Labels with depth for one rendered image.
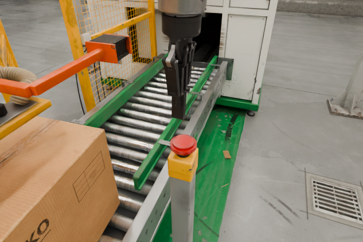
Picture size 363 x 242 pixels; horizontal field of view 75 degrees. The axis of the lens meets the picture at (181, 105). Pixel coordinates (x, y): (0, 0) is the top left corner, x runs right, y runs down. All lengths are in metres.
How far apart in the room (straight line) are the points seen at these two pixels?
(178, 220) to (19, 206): 0.44
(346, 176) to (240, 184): 0.84
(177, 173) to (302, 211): 1.37
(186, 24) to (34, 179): 0.56
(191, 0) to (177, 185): 0.48
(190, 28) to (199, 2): 0.05
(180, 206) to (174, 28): 0.52
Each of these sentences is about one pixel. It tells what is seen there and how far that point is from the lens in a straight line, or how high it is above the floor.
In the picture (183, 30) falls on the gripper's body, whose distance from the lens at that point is 0.45.
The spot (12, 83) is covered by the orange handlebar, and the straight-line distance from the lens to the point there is 0.54.
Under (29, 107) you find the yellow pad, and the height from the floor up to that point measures 1.13.
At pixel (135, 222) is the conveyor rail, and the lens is 1.02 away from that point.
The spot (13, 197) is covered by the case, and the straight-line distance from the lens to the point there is 0.74.
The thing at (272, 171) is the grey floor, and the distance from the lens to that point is 2.09.
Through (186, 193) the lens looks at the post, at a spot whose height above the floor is 0.88.
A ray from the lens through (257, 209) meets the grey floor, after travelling 1.83.
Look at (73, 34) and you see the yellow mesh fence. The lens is 1.57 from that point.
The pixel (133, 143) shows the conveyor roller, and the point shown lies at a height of 0.54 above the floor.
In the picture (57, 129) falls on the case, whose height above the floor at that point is 0.95.
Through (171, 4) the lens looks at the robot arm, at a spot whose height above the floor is 1.38.
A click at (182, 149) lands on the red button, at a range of 0.61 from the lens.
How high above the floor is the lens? 1.44
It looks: 32 degrees down
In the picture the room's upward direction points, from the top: straight up
